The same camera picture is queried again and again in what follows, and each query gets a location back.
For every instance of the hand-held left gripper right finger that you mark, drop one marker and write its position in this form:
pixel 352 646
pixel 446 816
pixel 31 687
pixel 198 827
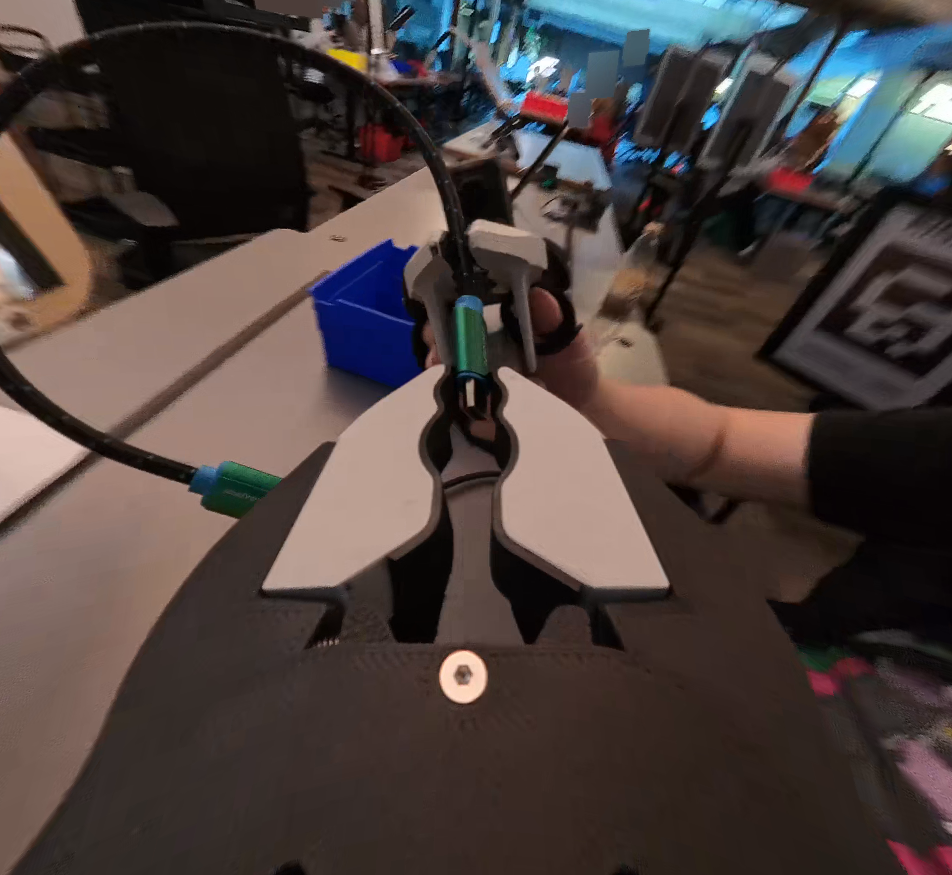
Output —
pixel 573 503

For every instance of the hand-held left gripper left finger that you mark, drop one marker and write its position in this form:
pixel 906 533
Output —
pixel 349 503

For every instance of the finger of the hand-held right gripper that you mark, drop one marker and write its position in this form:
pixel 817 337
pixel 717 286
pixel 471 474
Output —
pixel 513 246
pixel 439 294

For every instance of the person's right hand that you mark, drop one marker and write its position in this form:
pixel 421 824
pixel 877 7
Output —
pixel 573 376

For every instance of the blue plastic bin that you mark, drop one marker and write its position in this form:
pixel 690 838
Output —
pixel 364 324

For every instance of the red storage bin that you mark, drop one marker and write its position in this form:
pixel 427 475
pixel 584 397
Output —
pixel 381 144

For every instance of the grey monitor back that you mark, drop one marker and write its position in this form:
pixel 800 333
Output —
pixel 673 97
pixel 744 120

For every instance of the black office chair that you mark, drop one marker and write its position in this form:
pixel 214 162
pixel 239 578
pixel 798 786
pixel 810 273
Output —
pixel 201 138

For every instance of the black framed marker sign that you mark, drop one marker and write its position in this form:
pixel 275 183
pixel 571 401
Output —
pixel 877 309

